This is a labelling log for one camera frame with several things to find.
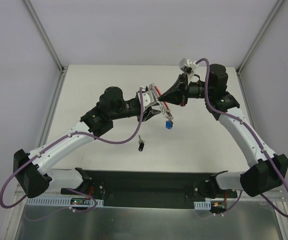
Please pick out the right white cable duct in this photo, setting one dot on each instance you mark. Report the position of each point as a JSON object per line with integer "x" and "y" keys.
{"x": 202, "y": 205}

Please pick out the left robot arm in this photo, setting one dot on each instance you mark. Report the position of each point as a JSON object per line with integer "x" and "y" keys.
{"x": 34, "y": 170}

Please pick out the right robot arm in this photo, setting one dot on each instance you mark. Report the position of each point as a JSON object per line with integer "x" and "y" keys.
{"x": 267, "y": 170}

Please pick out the aluminium frame post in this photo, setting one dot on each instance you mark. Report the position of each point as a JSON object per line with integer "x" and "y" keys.
{"x": 260, "y": 34}
{"x": 43, "y": 34}

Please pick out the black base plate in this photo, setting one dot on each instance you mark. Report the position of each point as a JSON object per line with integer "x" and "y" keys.
{"x": 163, "y": 190}

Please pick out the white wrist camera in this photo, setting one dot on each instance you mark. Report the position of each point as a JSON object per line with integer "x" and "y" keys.
{"x": 188, "y": 66}
{"x": 149, "y": 99}

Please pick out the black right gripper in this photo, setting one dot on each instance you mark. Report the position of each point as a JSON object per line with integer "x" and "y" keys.
{"x": 182, "y": 90}

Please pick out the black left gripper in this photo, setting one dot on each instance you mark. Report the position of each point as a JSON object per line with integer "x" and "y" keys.
{"x": 141, "y": 109}

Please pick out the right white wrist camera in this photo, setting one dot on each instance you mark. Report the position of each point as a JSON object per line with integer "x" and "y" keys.
{"x": 188, "y": 66}

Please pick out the black-headed key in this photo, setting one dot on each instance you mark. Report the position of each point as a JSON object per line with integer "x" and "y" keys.
{"x": 141, "y": 143}

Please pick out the white cable duct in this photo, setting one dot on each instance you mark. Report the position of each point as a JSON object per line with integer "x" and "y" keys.
{"x": 202, "y": 205}
{"x": 67, "y": 201}

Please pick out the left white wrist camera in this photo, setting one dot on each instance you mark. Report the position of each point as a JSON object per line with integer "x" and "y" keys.
{"x": 149, "y": 99}

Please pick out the right aluminium frame post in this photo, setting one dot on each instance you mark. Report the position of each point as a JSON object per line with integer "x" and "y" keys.
{"x": 260, "y": 34}

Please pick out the left aluminium frame post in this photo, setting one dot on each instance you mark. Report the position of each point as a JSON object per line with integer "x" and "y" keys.
{"x": 43, "y": 34}

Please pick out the left white cable duct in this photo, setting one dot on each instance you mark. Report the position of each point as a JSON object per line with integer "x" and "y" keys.
{"x": 67, "y": 201}

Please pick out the red-handled metal key organizer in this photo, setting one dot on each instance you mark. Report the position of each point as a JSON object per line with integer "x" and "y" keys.
{"x": 165, "y": 110}

